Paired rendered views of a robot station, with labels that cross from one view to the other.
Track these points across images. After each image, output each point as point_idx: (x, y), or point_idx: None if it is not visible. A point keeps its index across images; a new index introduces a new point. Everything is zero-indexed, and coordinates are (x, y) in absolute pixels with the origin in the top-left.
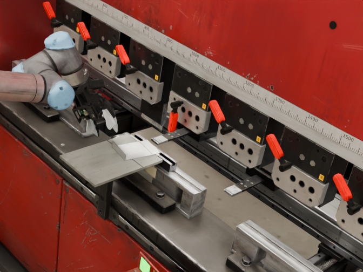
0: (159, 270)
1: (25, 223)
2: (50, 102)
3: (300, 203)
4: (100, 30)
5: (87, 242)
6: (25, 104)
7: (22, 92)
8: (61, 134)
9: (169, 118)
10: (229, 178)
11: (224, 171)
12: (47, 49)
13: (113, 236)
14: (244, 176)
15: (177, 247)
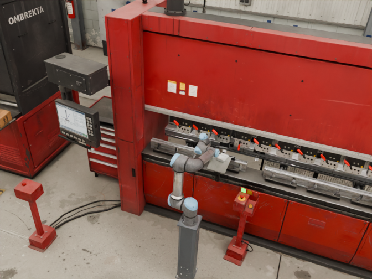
0: None
1: None
2: (216, 156)
3: (272, 155)
4: (201, 125)
5: (208, 190)
6: (165, 154)
7: (211, 156)
8: None
9: (216, 141)
10: (243, 154)
11: (242, 153)
12: (202, 140)
13: (221, 185)
14: (250, 152)
15: (250, 181)
